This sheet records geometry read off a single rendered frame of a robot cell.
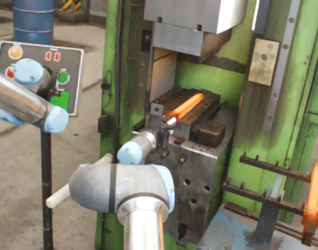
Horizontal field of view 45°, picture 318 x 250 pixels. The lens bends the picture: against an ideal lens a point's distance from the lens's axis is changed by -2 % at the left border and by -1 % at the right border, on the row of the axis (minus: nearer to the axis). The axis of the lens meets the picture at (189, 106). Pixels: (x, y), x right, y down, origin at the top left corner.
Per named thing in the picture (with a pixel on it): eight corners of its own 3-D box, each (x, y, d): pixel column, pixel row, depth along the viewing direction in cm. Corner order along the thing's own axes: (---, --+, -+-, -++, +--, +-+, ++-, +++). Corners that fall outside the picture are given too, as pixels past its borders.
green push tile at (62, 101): (67, 110, 153) (69, 92, 154) (48, 108, 152) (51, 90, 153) (68, 110, 154) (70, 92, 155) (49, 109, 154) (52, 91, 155)
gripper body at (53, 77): (61, 74, 136) (53, 66, 124) (58, 97, 135) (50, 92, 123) (40, 71, 135) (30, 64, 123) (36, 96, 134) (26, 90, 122)
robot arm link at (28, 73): (5, 79, 107) (18, 52, 108) (17, 86, 118) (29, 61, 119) (30, 89, 108) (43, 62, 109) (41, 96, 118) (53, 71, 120)
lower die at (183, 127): (187, 140, 156) (190, 122, 152) (144, 127, 161) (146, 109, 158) (218, 109, 193) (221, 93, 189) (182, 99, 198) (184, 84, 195)
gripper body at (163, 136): (152, 137, 149) (137, 150, 138) (154, 117, 145) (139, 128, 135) (169, 142, 146) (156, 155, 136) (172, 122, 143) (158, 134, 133)
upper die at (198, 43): (200, 56, 142) (203, 31, 139) (152, 45, 148) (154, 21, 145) (230, 40, 179) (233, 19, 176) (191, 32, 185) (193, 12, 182)
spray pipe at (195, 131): (195, 137, 154) (197, 131, 153) (189, 135, 155) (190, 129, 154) (220, 111, 184) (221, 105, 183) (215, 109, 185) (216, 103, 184)
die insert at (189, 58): (197, 64, 155) (199, 50, 152) (180, 60, 157) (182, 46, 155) (219, 51, 181) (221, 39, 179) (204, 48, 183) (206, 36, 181)
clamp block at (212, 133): (216, 149, 152) (218, 135, 150) (196, 143, 154) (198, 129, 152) (224, 138, 163) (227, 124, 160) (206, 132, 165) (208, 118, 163)
